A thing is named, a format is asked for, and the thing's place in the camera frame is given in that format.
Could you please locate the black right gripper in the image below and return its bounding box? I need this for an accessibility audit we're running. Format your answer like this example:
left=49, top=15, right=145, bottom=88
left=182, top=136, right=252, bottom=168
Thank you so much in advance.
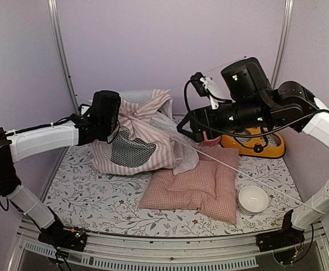
left=176, top=99, right=271, bottom=143

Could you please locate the white tent pole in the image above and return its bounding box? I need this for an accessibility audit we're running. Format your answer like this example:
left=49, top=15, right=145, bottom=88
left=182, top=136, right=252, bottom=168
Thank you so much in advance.
left=172, top=137, right=326, bottom=215

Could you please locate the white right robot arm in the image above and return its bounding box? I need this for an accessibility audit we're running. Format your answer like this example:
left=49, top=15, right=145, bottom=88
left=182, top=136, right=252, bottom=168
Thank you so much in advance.
left=187, top=57, right=329, bottom=246

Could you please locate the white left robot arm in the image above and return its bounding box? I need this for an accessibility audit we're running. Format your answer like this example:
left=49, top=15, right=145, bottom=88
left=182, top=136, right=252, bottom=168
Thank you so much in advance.
left=0, top=89, right=199, bottom=245

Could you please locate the pink round pet bowl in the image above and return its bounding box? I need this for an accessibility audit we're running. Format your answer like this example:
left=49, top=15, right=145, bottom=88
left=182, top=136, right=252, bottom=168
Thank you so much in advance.
left=200, top=132, right=221, bottom=147

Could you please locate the pink gingham cushion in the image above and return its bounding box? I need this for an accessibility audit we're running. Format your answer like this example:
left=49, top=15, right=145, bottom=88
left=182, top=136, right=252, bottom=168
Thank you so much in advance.
left=139, top=148, right=239, bottom=225

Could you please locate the floral tablecloth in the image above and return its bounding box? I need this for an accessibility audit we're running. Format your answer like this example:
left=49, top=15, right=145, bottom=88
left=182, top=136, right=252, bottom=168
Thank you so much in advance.
left=45, top=145, right=301, bottom=238

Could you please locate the yellow double bowl stand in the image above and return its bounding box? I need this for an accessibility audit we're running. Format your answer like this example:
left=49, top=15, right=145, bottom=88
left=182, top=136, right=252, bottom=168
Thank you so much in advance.
left=220, top=133, right=286, bottom=159

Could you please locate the white ceramic bowl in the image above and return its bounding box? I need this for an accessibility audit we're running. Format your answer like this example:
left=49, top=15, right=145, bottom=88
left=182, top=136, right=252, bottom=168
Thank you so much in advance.
left=238, top=185, right=269, bottom=215

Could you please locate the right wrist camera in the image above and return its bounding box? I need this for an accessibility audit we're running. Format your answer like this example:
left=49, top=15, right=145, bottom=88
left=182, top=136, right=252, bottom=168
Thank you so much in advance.
left=190, top=72, right=232, bottom=110

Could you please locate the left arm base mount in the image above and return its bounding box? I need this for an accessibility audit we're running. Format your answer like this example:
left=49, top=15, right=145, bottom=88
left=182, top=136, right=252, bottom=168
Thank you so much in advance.
left=38, top=225, right=87, bottom=252

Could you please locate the left aluminium corner post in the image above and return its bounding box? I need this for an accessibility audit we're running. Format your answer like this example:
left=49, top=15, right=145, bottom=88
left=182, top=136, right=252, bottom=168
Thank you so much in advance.
left=47, top=0, right=78, bottom=113

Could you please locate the aluminium corner post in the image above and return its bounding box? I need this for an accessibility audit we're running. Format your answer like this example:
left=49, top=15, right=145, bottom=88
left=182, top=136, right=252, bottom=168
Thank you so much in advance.
left=47, top=0, right=78, bottom=113
left=271, top=0, right=294, bottom=88

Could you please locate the right aluminium corner post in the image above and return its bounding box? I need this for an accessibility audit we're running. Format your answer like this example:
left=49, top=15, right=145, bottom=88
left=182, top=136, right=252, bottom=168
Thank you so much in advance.
left=271, top=0, right=294, bottom=88

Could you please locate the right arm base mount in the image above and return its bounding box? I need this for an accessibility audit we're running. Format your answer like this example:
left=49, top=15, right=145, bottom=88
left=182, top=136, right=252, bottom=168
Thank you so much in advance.
left=256, top=228, right=305, bottom=252

